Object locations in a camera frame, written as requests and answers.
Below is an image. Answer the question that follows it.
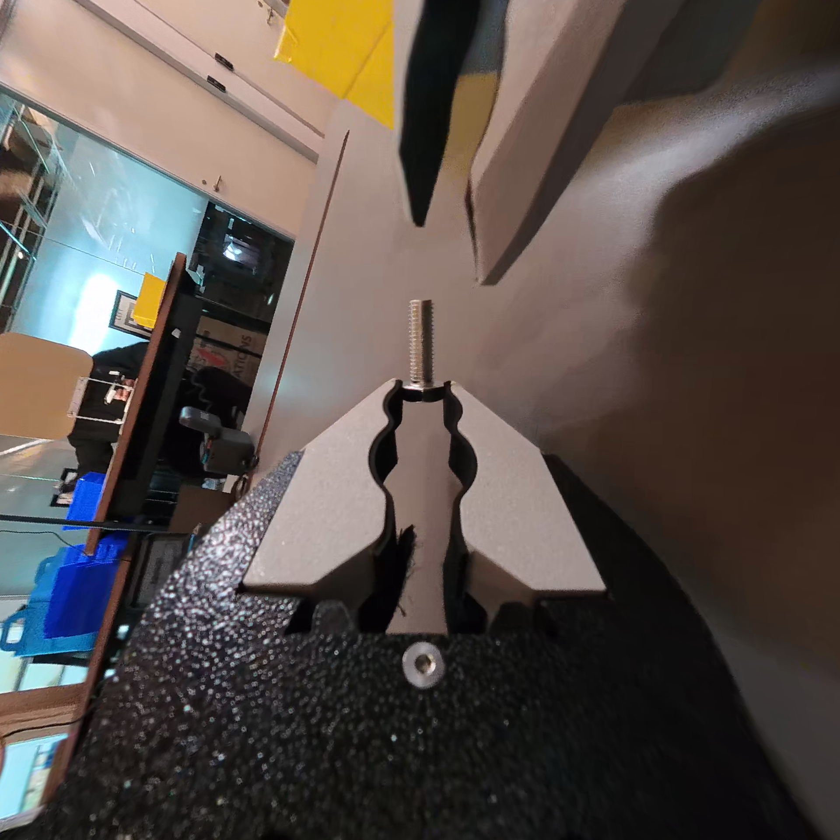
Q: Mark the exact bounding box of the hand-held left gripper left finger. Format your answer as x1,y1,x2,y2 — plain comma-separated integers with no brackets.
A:
240,378,403,606

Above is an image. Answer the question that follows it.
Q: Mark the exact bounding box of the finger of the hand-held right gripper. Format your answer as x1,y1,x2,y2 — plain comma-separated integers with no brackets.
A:
466,0,691,286
391,0,511,229

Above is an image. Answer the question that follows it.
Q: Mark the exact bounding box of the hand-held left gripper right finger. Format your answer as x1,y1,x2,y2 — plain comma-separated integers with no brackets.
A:
441,381,606,609

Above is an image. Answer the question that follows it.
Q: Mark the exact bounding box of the silver bolt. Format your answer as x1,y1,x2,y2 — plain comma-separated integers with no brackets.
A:
401,298,451,401

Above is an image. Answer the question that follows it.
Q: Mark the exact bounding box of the grey charger device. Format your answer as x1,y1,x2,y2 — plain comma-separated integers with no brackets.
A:
178,406,257,475

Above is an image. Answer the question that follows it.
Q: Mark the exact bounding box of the black office chair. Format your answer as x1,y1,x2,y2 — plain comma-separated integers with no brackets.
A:
161,364,257,483

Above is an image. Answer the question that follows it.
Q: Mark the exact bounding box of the printed cardboard box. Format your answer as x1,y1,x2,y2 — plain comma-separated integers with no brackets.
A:
196,314,271,378

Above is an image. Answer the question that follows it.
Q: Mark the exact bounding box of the white door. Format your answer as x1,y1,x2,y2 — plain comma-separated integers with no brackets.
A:
0,0,322,236
92,0,339,135

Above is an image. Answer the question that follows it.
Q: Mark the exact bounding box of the blue plastic bin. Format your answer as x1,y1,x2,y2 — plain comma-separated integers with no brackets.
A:
62,470,110,531

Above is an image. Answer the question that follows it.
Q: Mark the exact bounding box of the dark table with wooden edge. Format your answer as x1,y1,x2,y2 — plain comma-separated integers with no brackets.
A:
85,251,201,559

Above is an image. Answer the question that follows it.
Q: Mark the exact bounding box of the clear acrylic photo sign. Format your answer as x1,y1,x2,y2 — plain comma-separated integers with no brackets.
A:
66,373,137,424

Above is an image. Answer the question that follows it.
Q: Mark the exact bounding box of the small yellow plastic bin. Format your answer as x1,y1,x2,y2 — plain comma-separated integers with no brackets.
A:
133,271,169,327

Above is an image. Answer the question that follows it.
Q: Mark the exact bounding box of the framed marker picture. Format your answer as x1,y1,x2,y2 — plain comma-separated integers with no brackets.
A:
108,289,142,340

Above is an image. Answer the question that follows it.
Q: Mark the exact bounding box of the tan rounded board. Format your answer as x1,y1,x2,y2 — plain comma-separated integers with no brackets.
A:
0,331,97,438

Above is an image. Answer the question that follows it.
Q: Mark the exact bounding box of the glass partition window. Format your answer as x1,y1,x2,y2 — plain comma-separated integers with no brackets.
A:
0,82,298,463

